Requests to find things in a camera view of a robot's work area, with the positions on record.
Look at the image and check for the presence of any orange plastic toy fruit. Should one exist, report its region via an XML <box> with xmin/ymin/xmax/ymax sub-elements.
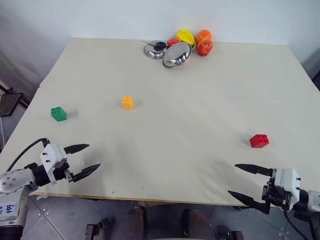
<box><xmin>195</xmin><ymin>29</ymin><xmax>213</xmax><ymax>45</ymax></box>

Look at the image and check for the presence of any dark rounded brown shape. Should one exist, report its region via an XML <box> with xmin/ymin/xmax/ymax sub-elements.
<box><xmin>117</xmin><ymin>204</ymin><xmax>147</xmax><ymax>240</ymax></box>
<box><xmin>182</xmin><ymin>208</ymin><xmax>217</xmax><ymax>240</ymax></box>

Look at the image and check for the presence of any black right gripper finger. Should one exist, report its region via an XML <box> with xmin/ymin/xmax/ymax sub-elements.
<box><xmin>234</xmin><ymin>163</ymin><xmax>274</xmax><ymax>178</ymax></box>
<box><xmin>227</xmin><ymin>190</ymin><xmax>272</xmax><ymax>215</ymax></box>

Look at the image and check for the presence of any yellow plastic toy fruit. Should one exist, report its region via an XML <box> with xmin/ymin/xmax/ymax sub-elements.
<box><xmin>175</xmin><ymin>29</ymin><xmax>196</xmax><ymax>46</ymax></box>

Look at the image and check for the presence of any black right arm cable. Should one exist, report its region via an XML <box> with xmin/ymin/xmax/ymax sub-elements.
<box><xmin>283</xmin><ymin>208</ymin><xmax>310</xmax><ymax>240</ymax></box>

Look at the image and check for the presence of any steel pot lid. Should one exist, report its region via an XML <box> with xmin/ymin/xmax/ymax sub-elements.
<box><xmin>139</xmin><ymin>40</ymin><xmax>168</xmax><ymax>60</ymax></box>

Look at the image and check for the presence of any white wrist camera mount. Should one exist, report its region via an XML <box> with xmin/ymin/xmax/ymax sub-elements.
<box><xmin>271</xmin><ymin>167</ymin><xmax>302</xmax><ymax>202</ymax></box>
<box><xmin>39</xmin><ymin>143</ymin><xmax>68</xmax><ymax>185</ymax></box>

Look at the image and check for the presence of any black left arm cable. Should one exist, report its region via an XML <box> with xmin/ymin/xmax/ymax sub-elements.
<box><xmin>6</xmin><ymin>137</ymin><xmax>51</xmax><ymax>173</ymax></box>

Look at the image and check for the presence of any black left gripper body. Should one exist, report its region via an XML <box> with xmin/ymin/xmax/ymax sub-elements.
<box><xmin>52</xmin><ymin>159</ymin><xmax>75</xmax><ymax>184</ymax></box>

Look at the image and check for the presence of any steel bowl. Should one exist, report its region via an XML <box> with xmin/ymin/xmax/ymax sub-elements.
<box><xmin>162</xmin><ymin>41</ymin><xmax>193</xmax><ymax>69</ymax></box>

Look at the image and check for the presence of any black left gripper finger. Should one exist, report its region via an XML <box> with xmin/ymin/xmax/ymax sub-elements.
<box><xmin>63</xmin><ymin>143</ymin><xmax>90</xmax><ymax>155</ymax></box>
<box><xmin>71</xmin><ymin>163</ymin><xmax>102</xmax><ymax>183</ymax></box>

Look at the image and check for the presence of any green toy block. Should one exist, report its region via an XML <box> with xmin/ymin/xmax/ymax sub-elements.
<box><xmin>50</xmin><ymin>106</ymin><xmax>68</xmax><ymax>123</ymax></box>

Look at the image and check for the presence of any black stand with tray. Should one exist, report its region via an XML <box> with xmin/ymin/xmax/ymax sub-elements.
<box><xmin>0</xmin><ymin>79</ymin><xmax>32</xmax><ymax>118</ymax></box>

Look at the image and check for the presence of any small red plastic toy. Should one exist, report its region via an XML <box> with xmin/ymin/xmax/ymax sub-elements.
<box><xmin>166</xmin><ymin>37</ymin><xmax>182</xmax><ymax>48</ymax></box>

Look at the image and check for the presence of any yellow toy block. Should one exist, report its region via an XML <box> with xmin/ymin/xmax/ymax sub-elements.
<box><xmin>121</xmin><ymin>95</ymin><xmax>134</xmax><ymax>110</ymax></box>

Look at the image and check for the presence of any red toy block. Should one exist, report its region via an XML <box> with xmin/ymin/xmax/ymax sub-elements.
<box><xmin>249</xmin><ymin>133</ymin><xmax>271</xmax><ymax>149</ymax></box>

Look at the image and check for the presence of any red-orange plastic toy fruit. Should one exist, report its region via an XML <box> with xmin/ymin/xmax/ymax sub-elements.
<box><xmin>196</xmin><ymin>38</ymin><xmax>214</xmax><ymax>57</ymax></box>

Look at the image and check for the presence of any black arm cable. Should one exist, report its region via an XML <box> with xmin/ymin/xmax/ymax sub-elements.
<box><xmin>6</xmin><ymin>137</ymin><xmax>51</xmax><ymax>173</ymax></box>
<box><xmin>283</xmin><ymin>208</ymin><xmax>310</xmax><ymax>240</ymax></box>

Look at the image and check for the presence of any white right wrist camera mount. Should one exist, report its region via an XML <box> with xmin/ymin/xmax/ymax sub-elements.
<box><xmin>271</xmin><ymin>167</ymin><xmax>302</xmax><ymax>202</ymax></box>

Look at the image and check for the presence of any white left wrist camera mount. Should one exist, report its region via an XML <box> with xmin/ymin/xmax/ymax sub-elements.
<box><xmin>39</xmin><ymin>143</ymin><xmax>68</xmax><ymax>185</ymax></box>

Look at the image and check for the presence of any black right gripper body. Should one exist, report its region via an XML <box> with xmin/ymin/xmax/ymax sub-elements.
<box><xmin>261</xmin><ymin>174</ymin><xmax>292</xmax><ymax>212</ymax></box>

